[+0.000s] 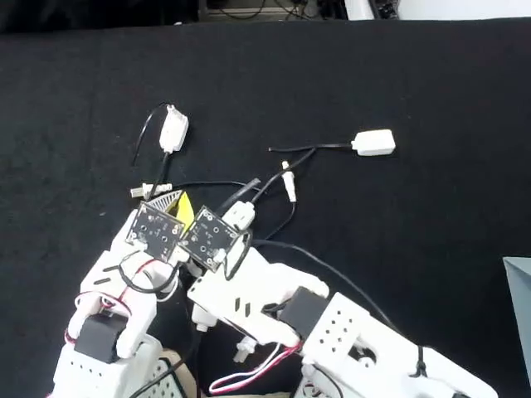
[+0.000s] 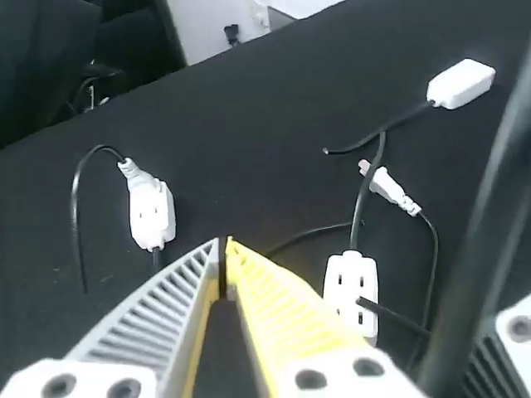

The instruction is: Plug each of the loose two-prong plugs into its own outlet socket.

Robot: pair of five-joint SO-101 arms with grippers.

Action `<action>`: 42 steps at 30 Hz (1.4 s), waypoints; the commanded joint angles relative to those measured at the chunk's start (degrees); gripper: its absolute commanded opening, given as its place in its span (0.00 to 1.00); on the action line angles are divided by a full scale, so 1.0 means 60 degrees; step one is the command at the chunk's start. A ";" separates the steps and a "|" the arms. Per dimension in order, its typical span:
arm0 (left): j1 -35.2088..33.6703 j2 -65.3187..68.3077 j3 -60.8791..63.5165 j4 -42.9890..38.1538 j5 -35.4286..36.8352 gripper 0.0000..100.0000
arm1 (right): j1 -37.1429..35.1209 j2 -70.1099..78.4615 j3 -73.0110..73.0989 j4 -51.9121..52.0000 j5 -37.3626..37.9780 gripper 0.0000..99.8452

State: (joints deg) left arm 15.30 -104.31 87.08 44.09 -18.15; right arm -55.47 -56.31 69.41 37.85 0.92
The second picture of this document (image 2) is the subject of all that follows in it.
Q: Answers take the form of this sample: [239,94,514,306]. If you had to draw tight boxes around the black chair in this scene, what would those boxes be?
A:
[0,0,188,148]

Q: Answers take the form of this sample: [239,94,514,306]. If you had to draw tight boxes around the black cable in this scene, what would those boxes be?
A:
[414,53,531,398]

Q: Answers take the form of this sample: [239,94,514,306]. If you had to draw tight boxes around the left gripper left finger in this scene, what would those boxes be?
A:
[0,237,221,398]

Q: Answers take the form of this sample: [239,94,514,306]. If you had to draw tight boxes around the white two-prong plug black cord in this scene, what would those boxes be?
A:
[356,158,440,337]
[70,143,161,294]

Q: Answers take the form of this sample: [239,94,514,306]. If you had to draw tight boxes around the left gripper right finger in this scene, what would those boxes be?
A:
[225,235,429,398]

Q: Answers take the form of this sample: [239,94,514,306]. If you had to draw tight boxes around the white single outlet socket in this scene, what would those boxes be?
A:
[322,57,497,158]
[128,177,177,273]

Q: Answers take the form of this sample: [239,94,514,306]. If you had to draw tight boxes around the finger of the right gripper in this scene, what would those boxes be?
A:
[460,300,531,398]

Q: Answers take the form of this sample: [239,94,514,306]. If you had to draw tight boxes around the thin black cord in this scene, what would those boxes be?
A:
[219,221,353,300]

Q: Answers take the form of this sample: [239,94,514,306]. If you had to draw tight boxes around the white three-outlet socket block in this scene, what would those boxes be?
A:
[322,131,387,347]

